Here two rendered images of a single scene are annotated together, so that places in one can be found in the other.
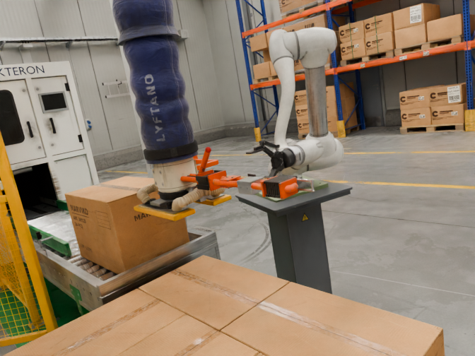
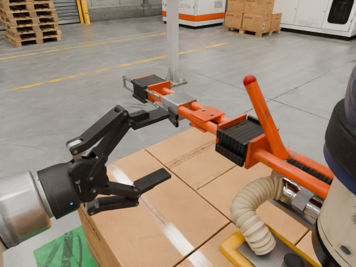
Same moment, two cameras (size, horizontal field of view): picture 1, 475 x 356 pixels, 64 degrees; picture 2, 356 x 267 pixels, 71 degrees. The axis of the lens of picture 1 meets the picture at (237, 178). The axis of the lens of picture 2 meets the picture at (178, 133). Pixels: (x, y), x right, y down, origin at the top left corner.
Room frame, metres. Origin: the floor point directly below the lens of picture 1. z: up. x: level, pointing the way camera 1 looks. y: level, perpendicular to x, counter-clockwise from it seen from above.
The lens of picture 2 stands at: (1.83, -0.02, 1.31)
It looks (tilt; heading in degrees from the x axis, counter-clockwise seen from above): 32 degrees down; 182
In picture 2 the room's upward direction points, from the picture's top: straight up
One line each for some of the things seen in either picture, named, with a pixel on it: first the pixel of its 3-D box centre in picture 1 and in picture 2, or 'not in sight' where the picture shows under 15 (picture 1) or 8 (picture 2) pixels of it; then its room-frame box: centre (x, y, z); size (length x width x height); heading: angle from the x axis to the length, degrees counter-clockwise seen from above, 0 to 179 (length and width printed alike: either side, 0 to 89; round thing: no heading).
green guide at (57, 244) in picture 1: (26, 232); not in sight; (2.82, 1.65, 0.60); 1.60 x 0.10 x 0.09; 41
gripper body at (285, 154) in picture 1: (280, 160); (76, 183); (1.55, -0.19, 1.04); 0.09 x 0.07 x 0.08; 130
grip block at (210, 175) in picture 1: (211, 179); (245, 139); (1.42, 0.10, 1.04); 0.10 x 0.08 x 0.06; 130
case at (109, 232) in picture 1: (126, 220); not in sight; (2.13, 0.67, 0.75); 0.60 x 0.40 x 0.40; 41
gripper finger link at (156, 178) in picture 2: not in sight; (152, 179); (1.47, -0.08, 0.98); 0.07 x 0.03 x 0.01; 130
